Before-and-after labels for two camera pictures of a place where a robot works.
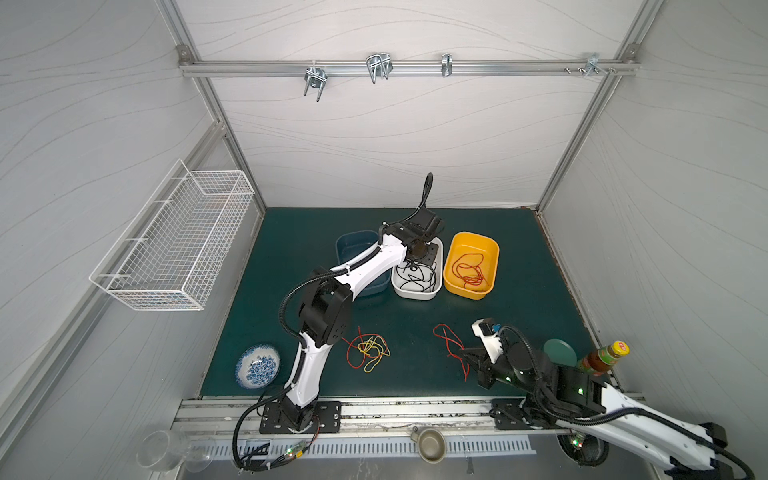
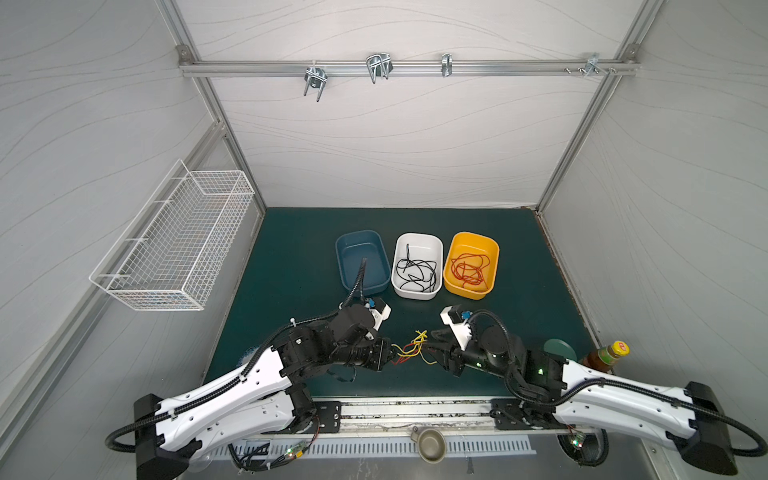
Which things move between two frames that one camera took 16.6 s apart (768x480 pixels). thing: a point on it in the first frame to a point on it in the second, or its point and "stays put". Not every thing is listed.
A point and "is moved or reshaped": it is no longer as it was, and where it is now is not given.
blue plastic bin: (350, 243) stays put
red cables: (467, 268) stays put
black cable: (419, 276) stays put
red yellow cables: (366, 351) is moved or reshaped
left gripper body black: (428, 252) to (364, 353)
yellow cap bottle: (599, 361) stays put
